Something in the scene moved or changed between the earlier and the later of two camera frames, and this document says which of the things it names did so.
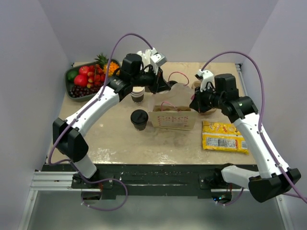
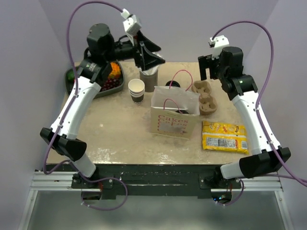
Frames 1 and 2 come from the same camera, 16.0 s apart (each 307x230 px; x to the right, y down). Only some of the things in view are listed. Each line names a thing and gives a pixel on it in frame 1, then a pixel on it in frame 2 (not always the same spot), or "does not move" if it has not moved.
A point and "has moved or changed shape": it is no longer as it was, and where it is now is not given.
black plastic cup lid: (139, 117) -> (183, 111)
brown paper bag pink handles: (170, 108) has moved or changed shape
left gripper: (159, 85) -> (148, 59)
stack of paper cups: (137, 94) does not move
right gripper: (197, 104) -> (206, 62)
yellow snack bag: (223, 136) does not move
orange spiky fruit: (113, 67) does not move
